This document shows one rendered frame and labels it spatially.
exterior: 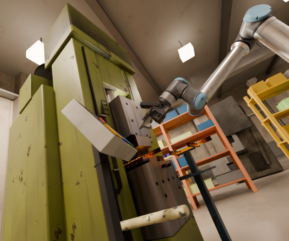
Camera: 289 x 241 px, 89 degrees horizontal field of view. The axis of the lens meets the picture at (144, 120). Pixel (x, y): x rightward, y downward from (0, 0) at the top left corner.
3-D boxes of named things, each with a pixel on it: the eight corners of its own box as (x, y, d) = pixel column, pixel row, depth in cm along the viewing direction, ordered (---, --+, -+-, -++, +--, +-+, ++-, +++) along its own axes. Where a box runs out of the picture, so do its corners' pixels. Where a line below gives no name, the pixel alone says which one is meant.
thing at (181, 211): (191, 214, 65) (186, 201, 67) (187, 219, 61) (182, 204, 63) (123, 230, 85) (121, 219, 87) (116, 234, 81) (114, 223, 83)
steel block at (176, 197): (193, 214, 116) (171, 159, 134) (172, 236, 86) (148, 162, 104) (140, 226, 141) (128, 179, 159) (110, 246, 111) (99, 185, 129)
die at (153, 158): (158, 163, 126) (154, 153, 129) (144, 164, 110) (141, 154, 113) (124, 178, 144) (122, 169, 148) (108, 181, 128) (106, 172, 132)
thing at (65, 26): (136, 73, 221) (126, 47, 245) (72, 29, 142) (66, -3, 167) (110, 95, 248) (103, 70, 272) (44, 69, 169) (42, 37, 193)
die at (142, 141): (152, 146, 132) (149, 136, 136) (138, 145, 116) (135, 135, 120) (120, 163, 151) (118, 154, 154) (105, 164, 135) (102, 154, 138)
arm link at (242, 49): (240, 38, 105) (183, 112, 101) (246, 22, 94) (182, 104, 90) (257, 43, 100) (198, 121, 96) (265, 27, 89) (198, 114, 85)
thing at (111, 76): (129, 94, 181) (119, 66, 200) (102, 81, 148) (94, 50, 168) (106, 112, 201) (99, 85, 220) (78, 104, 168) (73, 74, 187)
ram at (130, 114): (156, 137, 146) (143, 104, 163) (131, 134, 116) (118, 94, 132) (127, 154, 165) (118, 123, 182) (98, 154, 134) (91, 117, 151)
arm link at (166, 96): (162, 89, 84) (164, 97, 92) (157, 95, 83) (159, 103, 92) (175, 96, 80) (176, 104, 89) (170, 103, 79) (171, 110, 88)
